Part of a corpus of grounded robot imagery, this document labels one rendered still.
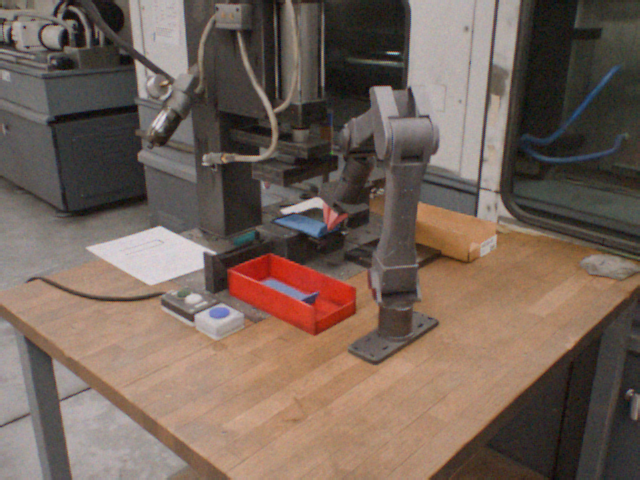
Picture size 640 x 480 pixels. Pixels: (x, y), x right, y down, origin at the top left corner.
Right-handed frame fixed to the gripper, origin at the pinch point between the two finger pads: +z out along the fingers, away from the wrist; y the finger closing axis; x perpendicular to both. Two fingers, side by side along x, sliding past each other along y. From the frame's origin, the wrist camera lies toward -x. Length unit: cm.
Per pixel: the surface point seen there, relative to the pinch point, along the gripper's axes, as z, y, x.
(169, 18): 38, 160, -72
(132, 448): 126, 27, 8
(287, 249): 6.9, 2.7, 7.7
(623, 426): 26, -73, -59
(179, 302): 10.7, 1.9, 36.4
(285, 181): -7.3, 9.9, 8.6
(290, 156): -9.5, 14.8, 3.7
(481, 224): -5.4, -17.8, -35.7
